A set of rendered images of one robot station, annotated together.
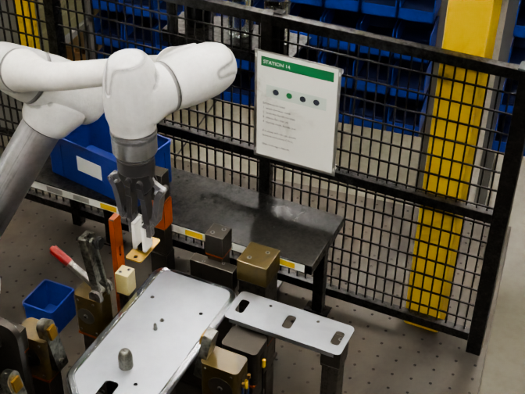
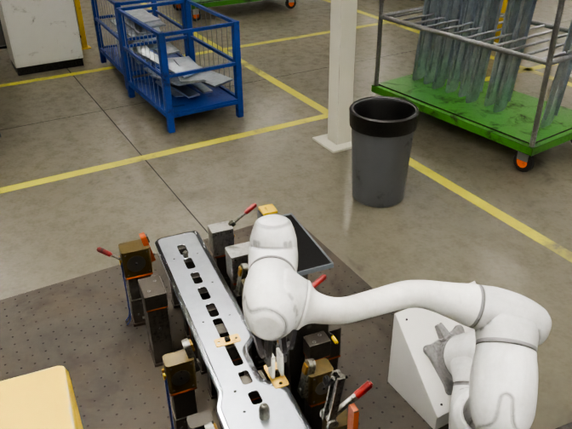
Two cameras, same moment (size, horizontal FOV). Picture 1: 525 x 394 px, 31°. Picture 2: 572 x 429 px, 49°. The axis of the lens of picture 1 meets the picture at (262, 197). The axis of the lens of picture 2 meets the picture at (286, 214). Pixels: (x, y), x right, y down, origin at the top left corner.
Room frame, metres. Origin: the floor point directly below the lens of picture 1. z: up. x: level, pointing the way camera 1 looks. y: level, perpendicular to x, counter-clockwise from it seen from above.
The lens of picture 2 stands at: (2.36, -0.56, 2.40)
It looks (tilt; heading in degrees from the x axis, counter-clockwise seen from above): 31 degrees down; 133
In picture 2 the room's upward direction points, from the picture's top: 1 degrees counter-clockwise
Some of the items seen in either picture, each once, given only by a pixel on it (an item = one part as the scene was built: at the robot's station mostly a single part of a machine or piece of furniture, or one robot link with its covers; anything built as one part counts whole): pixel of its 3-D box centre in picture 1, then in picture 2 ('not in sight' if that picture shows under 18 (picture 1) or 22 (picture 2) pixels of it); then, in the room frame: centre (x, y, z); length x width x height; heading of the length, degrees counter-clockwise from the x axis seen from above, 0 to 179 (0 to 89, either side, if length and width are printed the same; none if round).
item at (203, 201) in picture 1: (172, 198); not in sight; (2.05, 0.24, 1.02); 0.90 x 0.22 x 0.03; 65
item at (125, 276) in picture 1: (130, 327); not in sight; (1.70, 0.32, 0.88); 0.04 x 0.04 x 0.37; 65
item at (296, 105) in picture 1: (296, 112); not in sight; (2.03, -0.08, 1.30); 0.23 x 0.02 x 0.31; 65
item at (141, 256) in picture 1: (143, 247); (276, 374); (1.55, 0.25, 1.26); 0.08 x 0.04 x 0.01; 155
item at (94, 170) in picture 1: (109, 155); not in sight; (2.13, 0.41, 1.10); 0.30 x 0.17 x 0.13; 56
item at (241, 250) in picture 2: not in sight; (247, 293); (0.92, 0.73, 0.90); 0.13 x 0.08 x 0.41; 65
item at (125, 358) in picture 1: (125, 359); (264, 412); (1.46, 0.29, 1.02); 0.03 x 0.03 x 0.07
